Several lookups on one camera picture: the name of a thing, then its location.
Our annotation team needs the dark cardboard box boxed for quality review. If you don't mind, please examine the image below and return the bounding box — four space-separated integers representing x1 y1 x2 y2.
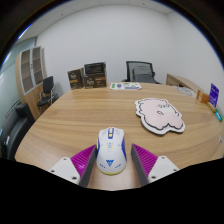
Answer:
83 61 107 76

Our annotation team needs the small teal box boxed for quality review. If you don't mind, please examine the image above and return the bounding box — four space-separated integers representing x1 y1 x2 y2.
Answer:
214 108 224 123

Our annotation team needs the white blue yellow computer mouse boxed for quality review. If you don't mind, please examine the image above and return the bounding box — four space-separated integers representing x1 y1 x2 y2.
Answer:
95 126 128 176

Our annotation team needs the black mesh office chair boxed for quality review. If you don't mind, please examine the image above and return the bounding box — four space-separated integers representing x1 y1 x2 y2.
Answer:
121 60 161 84

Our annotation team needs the small orange box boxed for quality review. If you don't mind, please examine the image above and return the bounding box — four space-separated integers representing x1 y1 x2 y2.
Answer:
196 89 211 104

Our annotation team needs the black leather sofa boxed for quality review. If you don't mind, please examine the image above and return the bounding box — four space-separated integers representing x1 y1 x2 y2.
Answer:
0 102 36 161

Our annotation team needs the wooden side desk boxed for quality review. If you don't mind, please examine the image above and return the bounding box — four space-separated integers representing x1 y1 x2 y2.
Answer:
165 73 204 98

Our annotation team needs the black visitor chair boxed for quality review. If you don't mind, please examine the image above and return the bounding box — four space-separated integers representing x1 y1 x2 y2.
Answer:
36 75 60 108

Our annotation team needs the white green blue sticker sheet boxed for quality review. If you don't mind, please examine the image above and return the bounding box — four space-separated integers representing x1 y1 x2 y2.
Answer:
109 81 142 91

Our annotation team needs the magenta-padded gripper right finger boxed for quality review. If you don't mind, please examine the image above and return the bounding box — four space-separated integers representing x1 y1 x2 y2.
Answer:
130 143 180 187

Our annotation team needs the round white grey pad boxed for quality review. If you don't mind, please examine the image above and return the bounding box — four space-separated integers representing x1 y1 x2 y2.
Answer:
176 85 198 98

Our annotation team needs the pink pig-shaped mouse pad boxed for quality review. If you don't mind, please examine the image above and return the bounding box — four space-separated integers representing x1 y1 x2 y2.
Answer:
134 97 186 136

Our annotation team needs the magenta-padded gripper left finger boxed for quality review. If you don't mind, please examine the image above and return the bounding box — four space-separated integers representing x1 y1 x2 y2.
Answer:
48 144 98 188

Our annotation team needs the long ceiling light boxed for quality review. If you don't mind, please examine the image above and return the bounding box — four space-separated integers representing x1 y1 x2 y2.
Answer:
18 24 33 40

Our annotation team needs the wooden shelf unit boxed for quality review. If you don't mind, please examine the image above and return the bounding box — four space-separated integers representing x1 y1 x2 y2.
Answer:
15 46 48 121

